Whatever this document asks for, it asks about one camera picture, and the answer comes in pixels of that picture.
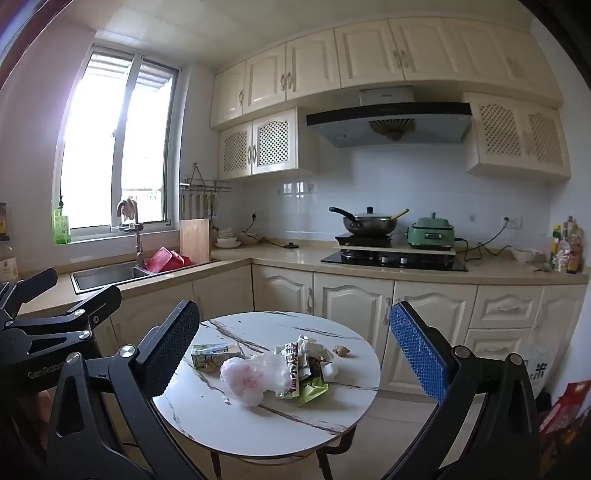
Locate sliding window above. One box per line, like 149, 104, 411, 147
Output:
53, 44, 181, 232

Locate green snack wrapper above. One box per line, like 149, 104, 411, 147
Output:
295, 376, 329, 408

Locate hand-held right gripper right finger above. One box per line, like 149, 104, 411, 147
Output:
383, 301, 541, 480

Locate black appliance cable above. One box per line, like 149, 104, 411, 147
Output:
455, 222, 514, 262

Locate green white drink carton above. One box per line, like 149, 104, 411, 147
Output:
191, 342, 243, 370

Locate cream upper cabinets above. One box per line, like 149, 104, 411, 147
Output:
210, 16, 564, 130

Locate black induction cooker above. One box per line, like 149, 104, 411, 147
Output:
335, 233, 393, 248

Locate wall utensil rack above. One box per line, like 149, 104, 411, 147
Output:
180, 162, 232, 220

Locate red white snack wrapper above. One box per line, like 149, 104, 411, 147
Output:
274, 342, 324, 398

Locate black wok with lid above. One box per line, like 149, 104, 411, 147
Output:
329, 206, 399, 236

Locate cluster of condiment bottles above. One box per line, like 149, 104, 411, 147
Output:
549, 215, 585, 274

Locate red bag on floor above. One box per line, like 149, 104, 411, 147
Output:
540, 381, 591, 437

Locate steel faucet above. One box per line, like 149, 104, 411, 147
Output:
115, 198, 146, 268

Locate green electric cooker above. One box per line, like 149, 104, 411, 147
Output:
406, 212, 458, 251

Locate black power cord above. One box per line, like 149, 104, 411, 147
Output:
240, 212, 302, 250

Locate long wooden board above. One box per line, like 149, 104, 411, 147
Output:
340, 244, 455, 257

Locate black gas stove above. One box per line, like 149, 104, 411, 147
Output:
321, 251, 468, 272

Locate round marble table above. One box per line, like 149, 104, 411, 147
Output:
152, 311, 382, 480

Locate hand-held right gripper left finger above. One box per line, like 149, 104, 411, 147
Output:
46, 299, 204, 480

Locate cream base cabinets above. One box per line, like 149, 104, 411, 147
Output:
18, 244, 591, 407

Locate white pink plastic bag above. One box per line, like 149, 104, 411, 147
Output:
220, 353, 289, 407

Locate glass jar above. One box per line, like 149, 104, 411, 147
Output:
0, 240, 19, 282

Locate green dish soap bottle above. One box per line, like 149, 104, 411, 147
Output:
53, 198, 72, 245

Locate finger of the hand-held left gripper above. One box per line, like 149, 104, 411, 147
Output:
0, 268, 58, 320
0, 284, 123, 352

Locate small lattice door cabinet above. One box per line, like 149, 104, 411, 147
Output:
218, 107, 319, 181

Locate wooden cutting board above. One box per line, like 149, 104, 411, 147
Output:
179, 218, 212, 263

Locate large lattice door cabinet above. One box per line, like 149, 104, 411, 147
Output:
464, 91, 573, 181

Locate red plastic basket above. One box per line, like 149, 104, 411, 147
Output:
145, 247, 194, 273

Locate steel sink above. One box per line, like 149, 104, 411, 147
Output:
70, 261, 153, 294

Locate range hood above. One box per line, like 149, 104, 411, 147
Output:
306, 85, 472, 148

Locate white green rice bag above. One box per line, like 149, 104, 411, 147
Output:
526, 351, 552, 407

